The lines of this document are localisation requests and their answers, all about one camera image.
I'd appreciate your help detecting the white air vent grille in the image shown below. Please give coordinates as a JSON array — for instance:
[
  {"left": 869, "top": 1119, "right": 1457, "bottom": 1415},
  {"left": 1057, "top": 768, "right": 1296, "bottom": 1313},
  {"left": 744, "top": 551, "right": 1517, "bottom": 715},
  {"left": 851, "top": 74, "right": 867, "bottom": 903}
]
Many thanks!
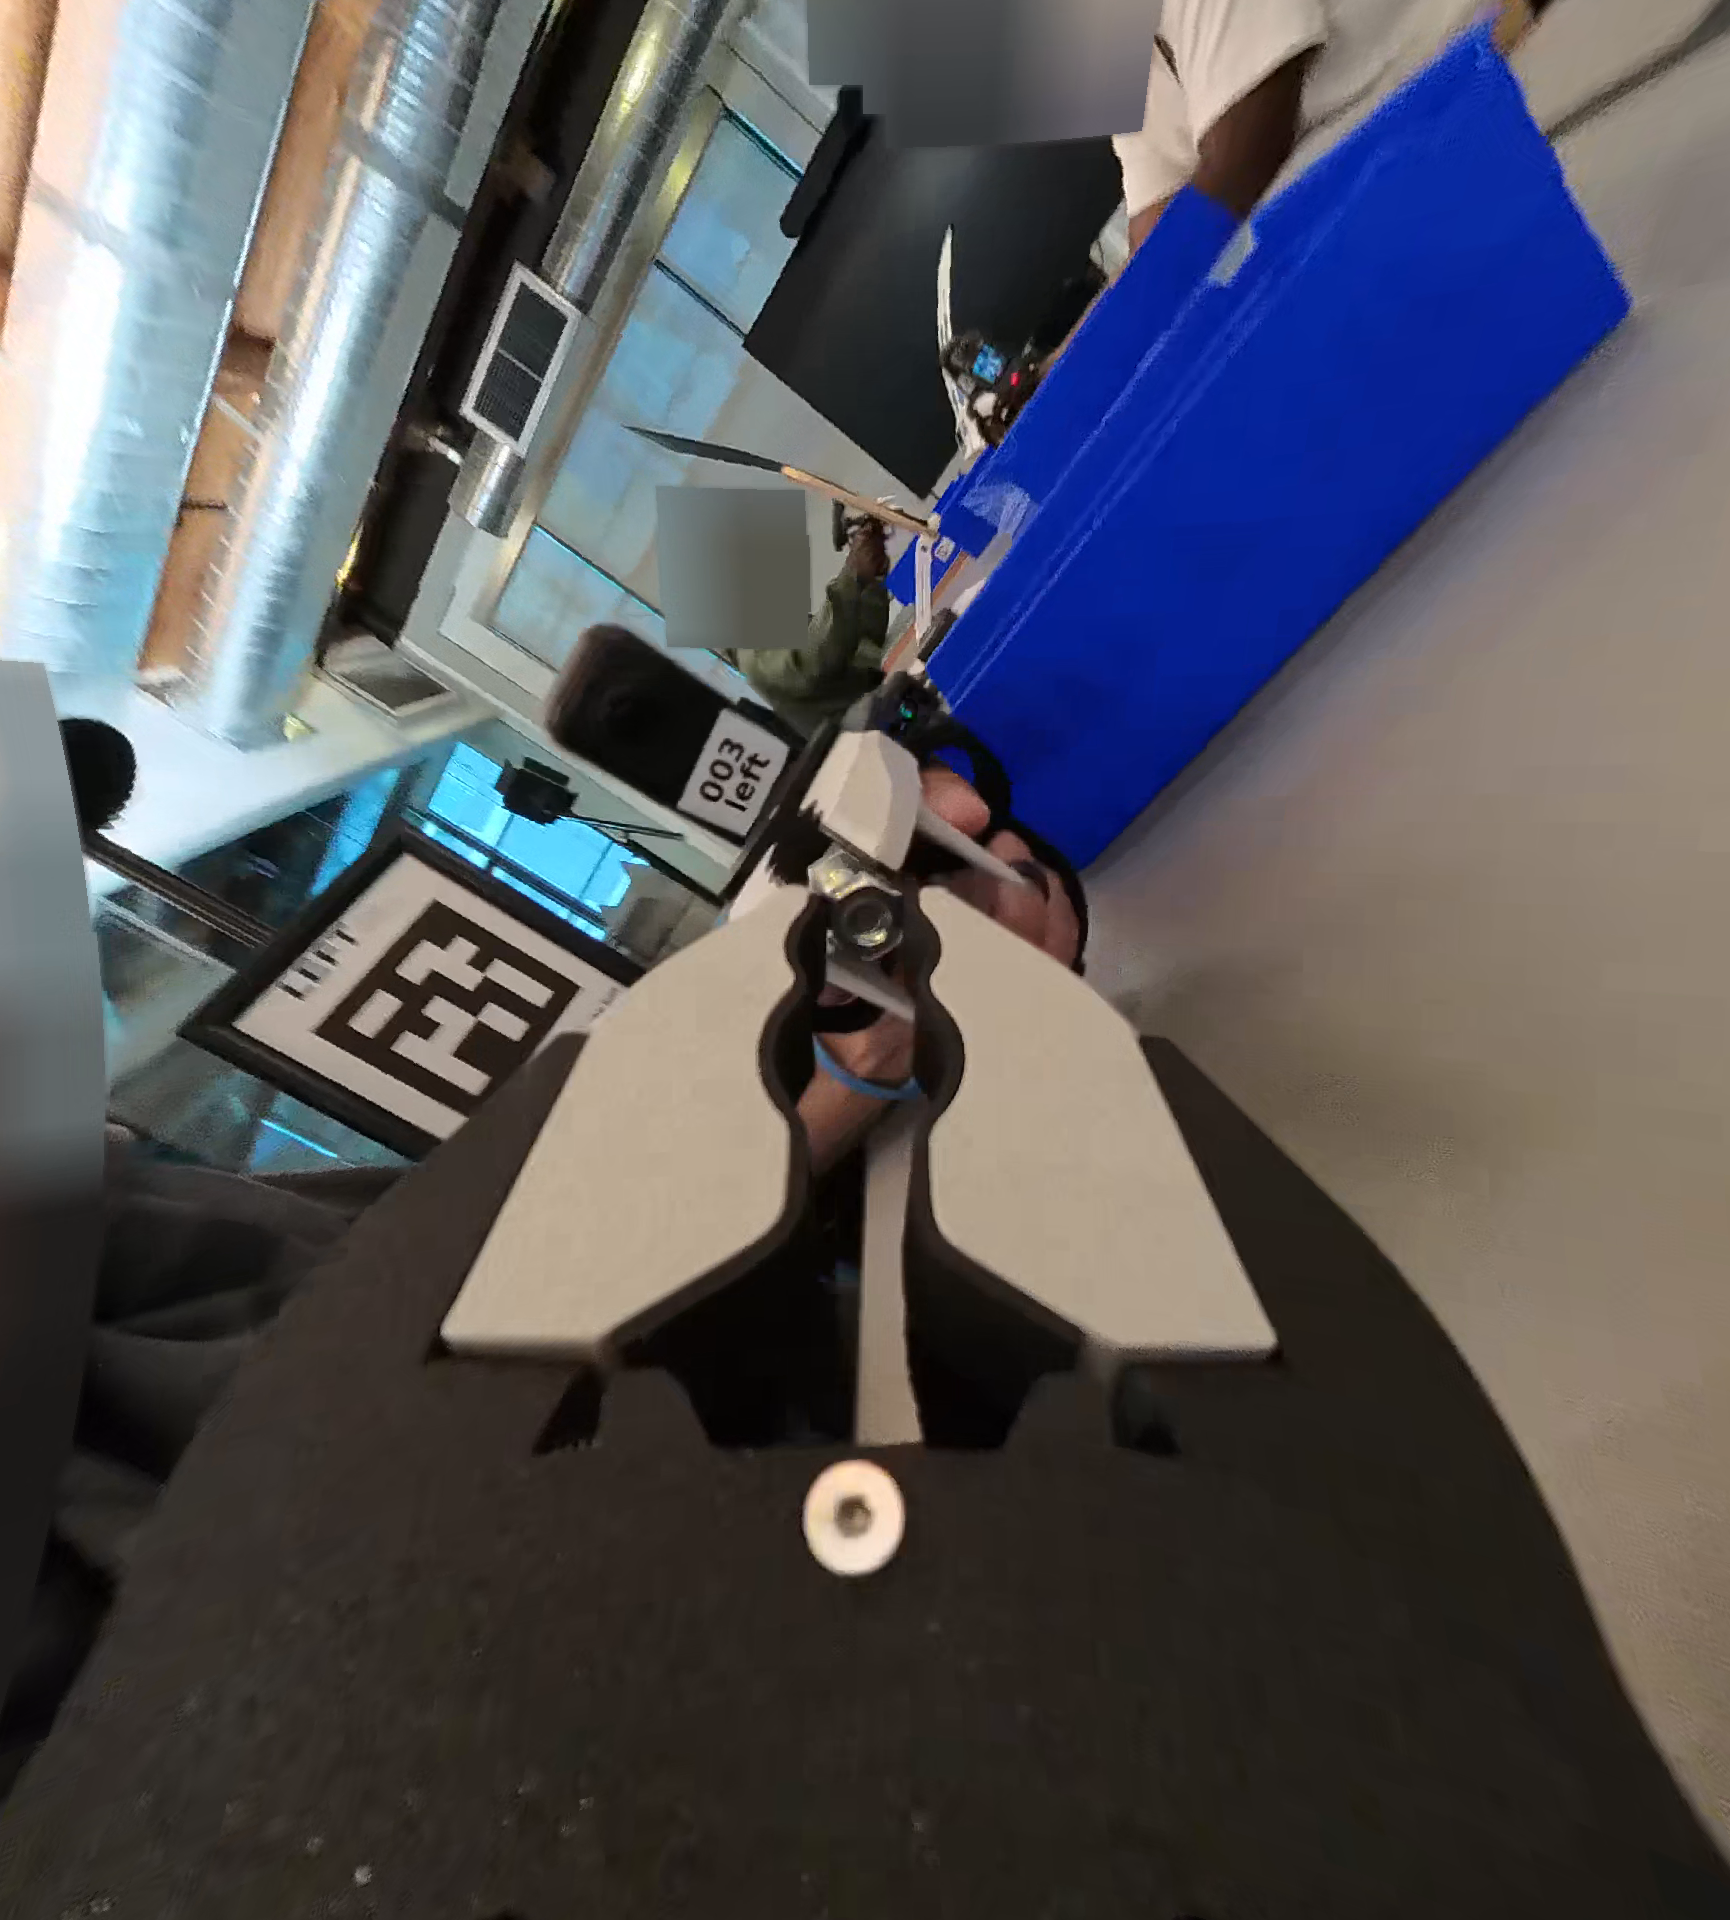
[{"left": 455, "top": 266, "right": 586, "bottom": 453}]

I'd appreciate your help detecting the black display screen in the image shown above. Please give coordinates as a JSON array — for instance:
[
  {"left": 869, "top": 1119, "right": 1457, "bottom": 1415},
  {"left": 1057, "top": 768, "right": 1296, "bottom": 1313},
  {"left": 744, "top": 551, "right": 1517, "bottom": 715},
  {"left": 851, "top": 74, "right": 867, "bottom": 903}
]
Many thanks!
[{"left": 744, "top": 87, "right": 1126, "bottom": 486}]

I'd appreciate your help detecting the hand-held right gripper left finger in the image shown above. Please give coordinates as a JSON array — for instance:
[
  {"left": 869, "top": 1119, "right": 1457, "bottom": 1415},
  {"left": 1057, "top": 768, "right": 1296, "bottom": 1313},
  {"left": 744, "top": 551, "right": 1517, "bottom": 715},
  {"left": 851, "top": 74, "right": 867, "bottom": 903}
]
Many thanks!
[{"left": 438, "top": 892, "right": 826, "bottom": 1450}]

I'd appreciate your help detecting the grey desk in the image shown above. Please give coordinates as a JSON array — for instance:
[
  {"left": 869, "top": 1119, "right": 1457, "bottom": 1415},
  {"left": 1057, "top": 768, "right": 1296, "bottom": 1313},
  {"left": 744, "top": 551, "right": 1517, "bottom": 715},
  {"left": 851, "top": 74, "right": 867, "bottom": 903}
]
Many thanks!
[{"left": 865, "top": 0, "right": 1730, "bottom": 1920}]

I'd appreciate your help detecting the black round disc stand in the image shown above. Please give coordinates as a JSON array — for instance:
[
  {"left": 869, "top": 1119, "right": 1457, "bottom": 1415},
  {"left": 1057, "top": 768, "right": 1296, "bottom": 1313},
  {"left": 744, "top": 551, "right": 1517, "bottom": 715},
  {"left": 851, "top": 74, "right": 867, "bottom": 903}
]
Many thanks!
[{"left": 57, "top": 718, "right": 284, "bottom": 963}]

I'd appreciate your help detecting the small silver air duct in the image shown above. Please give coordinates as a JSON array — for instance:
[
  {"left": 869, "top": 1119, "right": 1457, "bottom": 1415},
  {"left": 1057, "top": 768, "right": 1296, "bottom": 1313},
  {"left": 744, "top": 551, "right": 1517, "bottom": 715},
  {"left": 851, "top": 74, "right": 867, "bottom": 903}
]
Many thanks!
[{"left": 461, "top": 0, "right": 744, "bottom": 538}]

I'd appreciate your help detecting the black tripod stand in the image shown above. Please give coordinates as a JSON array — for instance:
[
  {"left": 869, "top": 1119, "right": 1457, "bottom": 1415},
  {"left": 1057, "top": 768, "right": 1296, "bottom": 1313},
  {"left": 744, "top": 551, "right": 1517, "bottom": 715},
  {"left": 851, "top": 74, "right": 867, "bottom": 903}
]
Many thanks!
[{"left": 495, "top": 757, "right": 728, "bottom": 905}]

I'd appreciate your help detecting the person's left hand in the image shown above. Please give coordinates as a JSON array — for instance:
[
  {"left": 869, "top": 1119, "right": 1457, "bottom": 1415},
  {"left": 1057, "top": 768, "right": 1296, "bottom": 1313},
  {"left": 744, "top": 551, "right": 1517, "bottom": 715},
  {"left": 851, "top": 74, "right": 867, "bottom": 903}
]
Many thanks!
[{"left": 813, "top": 778, "right": 1096, "bottom": 1086}]

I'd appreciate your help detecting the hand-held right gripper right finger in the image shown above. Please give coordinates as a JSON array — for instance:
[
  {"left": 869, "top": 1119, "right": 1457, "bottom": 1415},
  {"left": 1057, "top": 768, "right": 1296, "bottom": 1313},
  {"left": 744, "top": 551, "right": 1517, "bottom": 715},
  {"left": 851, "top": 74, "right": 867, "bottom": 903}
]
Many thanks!
[{"left": 896, "top": 886, "right": 1282, "bottom": 1450}]

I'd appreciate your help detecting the black framed marker poster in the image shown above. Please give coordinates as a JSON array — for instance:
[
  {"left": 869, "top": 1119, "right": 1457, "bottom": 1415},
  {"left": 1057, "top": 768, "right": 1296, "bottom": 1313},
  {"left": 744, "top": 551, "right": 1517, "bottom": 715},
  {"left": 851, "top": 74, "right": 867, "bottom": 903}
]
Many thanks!
[{"left": 184, "top": 832, "right": 645, "bottom": 1161}]

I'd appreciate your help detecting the large silver air duct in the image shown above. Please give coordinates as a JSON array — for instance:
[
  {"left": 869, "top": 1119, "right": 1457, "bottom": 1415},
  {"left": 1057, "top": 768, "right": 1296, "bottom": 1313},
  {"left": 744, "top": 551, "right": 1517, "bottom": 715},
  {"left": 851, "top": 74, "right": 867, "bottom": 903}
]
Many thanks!
[
  {"left": 0, "top": 0, "right": 322, "bottom": 711},
  {"left": 203, "top": 0, "right": 436, "bottom": 747}
]

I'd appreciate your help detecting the black video bar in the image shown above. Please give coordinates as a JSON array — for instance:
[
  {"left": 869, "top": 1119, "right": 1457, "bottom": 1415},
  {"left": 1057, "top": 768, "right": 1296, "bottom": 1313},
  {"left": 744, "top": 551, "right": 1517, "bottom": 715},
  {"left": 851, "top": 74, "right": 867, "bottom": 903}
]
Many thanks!
[{"left": 780, "top": 86, "right": 871, "bottom": 238}]

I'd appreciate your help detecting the blue wristband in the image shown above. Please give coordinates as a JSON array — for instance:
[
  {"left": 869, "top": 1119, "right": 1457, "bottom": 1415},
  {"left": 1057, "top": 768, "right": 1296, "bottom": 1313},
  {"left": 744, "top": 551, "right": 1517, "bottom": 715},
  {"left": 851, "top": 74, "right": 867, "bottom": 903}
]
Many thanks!
[{"left": 813, "top": 1047, "right": 930, "bottom": 1105}]

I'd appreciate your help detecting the blue plastic bin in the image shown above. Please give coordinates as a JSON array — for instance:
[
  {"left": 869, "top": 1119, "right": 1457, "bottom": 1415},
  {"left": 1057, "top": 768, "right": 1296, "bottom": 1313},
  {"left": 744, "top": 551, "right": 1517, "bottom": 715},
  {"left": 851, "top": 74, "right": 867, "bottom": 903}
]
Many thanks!
[
  {"left": 932, "top": 22, "right": 1633, "bottom": 876},
  {"left": 940, "top": 193, "right": 1257, "bottom": 559}
]

